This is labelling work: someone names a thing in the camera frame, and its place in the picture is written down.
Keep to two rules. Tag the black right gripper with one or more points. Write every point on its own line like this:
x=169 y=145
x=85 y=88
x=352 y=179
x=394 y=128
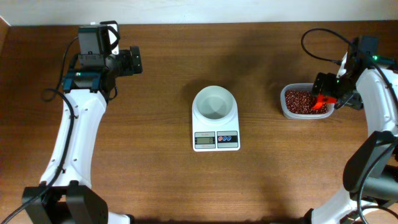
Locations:
x=325 y=88

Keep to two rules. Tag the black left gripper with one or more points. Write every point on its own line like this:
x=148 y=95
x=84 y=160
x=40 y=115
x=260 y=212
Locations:
x=127 y=63

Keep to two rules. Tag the red plastic measuring scoop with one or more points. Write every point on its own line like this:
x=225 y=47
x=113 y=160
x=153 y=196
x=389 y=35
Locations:
x=321 y=100

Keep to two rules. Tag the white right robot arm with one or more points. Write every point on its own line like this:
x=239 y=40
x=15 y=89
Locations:
x=365 y=81

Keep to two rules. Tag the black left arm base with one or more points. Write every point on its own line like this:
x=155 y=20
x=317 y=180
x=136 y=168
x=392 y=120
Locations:
x=71 y=204

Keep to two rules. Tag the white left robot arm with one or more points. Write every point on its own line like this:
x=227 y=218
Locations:
x=87 y=85

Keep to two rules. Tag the white bowl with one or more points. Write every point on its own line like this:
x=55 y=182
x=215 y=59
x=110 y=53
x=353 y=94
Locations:
x=214 y=103

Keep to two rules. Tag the white kitchen scale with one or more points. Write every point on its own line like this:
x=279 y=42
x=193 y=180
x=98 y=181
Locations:
x=214 y=136

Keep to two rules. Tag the clear plastic bean container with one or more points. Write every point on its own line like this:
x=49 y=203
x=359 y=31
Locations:
x=302 y=87

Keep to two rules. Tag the red beans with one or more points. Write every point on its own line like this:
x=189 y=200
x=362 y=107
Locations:
x=301 y=102

